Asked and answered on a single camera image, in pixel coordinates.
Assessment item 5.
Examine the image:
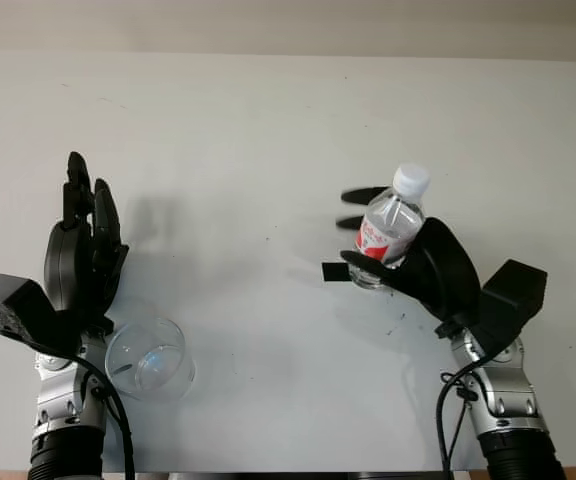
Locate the clear water bottle red label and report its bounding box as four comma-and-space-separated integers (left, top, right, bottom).
348, 162, 432, 291

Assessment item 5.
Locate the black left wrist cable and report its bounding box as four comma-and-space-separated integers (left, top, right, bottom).
42, 349, 137, 480

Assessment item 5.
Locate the black tape strip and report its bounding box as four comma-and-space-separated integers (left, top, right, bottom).
321, 260, 355, 283

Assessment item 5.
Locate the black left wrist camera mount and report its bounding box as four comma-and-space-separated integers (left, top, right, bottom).
0, 273, 77, 354

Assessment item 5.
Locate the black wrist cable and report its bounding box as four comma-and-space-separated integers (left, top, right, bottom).
435, 348, 499, 480
42, 349, 137, 480

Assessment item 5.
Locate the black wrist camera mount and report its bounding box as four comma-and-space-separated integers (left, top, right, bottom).
0, 273, 77, 354
467, 257, 550, 357

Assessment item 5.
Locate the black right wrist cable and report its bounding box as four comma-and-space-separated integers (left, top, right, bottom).
435, 348, 499, 480

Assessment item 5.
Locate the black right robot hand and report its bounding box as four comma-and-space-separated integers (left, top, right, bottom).
335, 185, 483, 335

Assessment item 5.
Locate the clear plastic cup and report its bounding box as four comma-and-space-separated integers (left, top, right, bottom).
103, 319, 198, 402

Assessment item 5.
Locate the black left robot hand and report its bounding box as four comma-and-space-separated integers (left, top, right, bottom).
41, 151, 131, 347

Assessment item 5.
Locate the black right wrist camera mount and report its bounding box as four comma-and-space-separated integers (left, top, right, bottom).
467, 257, 550, 357

